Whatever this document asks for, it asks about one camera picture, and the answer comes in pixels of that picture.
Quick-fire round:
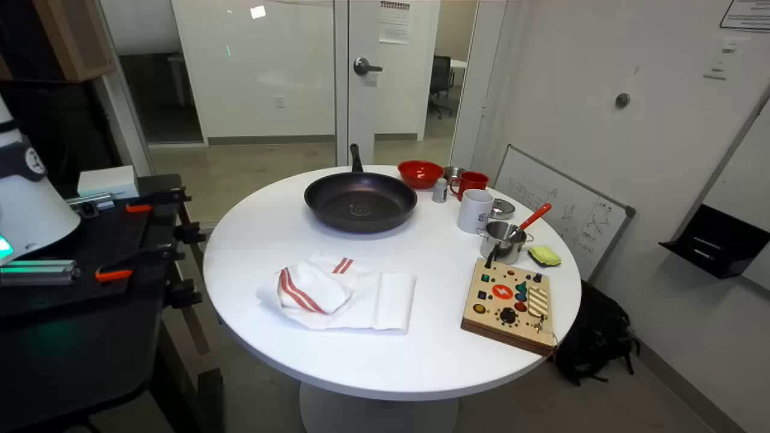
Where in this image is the black frying pan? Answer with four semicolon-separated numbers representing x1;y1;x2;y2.
300;142;420;235

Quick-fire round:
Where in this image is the white red-striped dish cloth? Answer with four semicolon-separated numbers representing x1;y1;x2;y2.
254;252;418;334

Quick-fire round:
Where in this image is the red bowl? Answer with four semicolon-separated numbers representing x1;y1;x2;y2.
396;159;445;193

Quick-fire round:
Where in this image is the white mug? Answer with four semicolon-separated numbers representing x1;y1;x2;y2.
456;188;492;235

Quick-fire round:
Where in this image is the red mug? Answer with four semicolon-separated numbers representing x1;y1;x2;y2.
449;168;491;201

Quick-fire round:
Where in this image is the small metal saucepan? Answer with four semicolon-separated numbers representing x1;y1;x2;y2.
479;219;537;269

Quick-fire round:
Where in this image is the small silver metal cup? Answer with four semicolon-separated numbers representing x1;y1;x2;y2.
487;197;518;223

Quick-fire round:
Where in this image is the white door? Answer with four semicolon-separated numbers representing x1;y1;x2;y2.
344;0;445;164

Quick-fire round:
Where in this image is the wooden busy board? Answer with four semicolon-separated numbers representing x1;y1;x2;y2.
459;257;561;357

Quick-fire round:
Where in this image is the yellow green sponge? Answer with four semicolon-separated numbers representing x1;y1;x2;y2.
524;244;562;269

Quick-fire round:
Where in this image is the leaning whiteboard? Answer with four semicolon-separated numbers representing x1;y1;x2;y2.
491;142;637;283

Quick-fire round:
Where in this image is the white paper notice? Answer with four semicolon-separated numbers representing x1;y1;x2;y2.
376;0;416;46

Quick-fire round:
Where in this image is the black cart clamp knob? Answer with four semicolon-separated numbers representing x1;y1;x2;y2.
170;222;207;247
164;280;202;310

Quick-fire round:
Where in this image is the black backpack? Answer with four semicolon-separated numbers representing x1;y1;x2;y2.
551;280;643;388

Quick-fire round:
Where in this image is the white cardboard box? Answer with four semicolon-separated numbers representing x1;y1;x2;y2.
74;164;142;201

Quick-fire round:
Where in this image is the black robot cart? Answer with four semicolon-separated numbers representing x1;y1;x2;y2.
0;170;225;433

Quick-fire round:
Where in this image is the orange-handled kitchen utensil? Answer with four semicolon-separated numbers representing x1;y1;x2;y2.
502;199;556;247

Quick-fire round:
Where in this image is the metal door handle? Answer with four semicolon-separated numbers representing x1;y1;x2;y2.
350;56;384;80

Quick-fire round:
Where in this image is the orange-handled black bar clamp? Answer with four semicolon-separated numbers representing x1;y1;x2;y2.
68;188;195;219
94;244;188;286

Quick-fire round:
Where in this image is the black wall tray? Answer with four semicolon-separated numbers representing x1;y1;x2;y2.
658;201;770;282

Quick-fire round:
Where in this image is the silver aluminium rail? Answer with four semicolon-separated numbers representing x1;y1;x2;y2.
0;257;80;289

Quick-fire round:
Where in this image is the wooden wall cabinet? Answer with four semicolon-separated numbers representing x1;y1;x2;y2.
30;0;118;84

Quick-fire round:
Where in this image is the small paper wall label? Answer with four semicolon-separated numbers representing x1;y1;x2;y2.
700;38;740;84

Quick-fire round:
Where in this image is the framed wall sign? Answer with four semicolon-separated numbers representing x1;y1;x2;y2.
717;0;770;34

